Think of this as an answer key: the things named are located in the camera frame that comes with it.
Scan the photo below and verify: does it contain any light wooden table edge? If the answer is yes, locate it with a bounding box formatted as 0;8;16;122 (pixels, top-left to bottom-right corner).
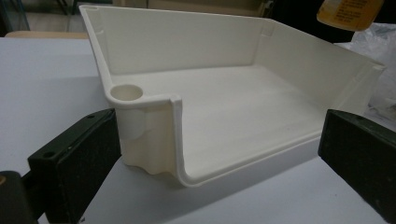
4;30;90;40

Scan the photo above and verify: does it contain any clear plastic bag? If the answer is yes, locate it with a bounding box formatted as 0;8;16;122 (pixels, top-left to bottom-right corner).
334;21;396;123

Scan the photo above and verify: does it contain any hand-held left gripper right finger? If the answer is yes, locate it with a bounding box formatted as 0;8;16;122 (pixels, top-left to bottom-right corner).
318;108;396;224

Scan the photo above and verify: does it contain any yellow packet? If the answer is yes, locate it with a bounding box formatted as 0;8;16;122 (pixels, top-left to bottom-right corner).
316;0;386;33

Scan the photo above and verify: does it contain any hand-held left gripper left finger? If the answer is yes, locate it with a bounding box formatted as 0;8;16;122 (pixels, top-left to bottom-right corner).
26;107;122;224

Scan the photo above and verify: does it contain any white plastic storage tray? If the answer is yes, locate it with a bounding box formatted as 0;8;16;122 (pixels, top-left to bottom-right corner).
78;4;388;189

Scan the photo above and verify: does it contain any wooden counter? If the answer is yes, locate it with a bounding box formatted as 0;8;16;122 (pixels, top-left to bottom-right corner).
111;0;275;19

